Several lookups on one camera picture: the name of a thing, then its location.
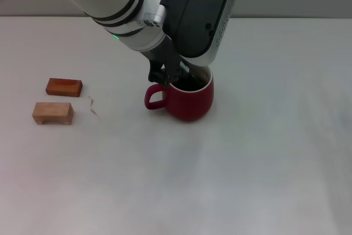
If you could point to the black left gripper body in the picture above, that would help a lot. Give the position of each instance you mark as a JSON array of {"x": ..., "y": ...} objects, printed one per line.
[{"x": 162, "y": 53}]

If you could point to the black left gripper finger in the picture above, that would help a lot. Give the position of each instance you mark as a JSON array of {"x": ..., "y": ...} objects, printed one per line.
[
  {"x": 173, "y": 70},
  {"x": 158, "y": 75}
]

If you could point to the red ceramic mug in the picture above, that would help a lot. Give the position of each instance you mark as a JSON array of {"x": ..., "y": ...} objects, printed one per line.
[{"x": 189, "y": 105}]

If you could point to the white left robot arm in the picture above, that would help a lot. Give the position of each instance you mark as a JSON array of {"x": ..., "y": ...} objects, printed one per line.
[{"x": 123, "y": 4}]

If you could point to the reddish brown wooden block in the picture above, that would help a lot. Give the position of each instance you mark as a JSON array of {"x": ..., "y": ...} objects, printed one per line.
[{"x": 64, "y": 87}]

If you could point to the light wooden block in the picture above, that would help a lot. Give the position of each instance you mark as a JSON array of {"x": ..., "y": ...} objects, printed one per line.
[{"x": 53, "y": 112}]

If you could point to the dark grey wrist camera box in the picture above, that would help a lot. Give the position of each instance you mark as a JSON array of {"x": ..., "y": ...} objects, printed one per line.
[{"x": 200, "y": 15}]

